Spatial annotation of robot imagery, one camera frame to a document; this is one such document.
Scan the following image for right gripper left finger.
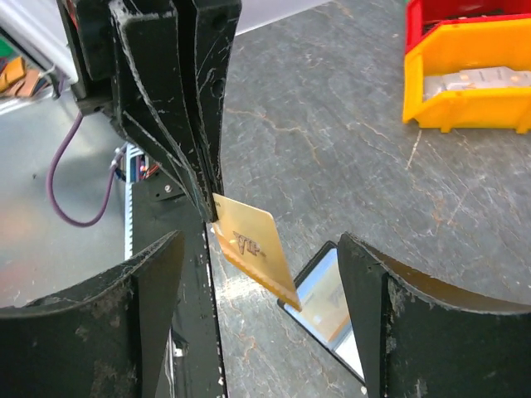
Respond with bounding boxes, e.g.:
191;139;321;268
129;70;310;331
1;231;184;397

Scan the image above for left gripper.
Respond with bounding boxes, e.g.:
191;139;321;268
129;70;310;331
58;1;241;222

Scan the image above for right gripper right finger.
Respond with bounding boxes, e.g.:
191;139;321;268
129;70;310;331
338;233;530;397

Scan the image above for black card holder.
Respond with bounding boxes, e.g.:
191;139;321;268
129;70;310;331
277;240;365;383

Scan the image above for gold VIP card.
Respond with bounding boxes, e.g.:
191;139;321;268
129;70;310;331
212;193;301;311

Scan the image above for red plastic bin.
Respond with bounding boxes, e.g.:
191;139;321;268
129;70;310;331
404;0;530;55

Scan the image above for yellow plastic bin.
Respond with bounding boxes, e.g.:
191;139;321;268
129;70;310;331
402;18;530;133

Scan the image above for plastic bags in yellow bin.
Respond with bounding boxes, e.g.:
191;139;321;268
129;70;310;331
423;66;530;101

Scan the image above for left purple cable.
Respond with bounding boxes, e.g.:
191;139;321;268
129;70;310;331
47;70;129;228

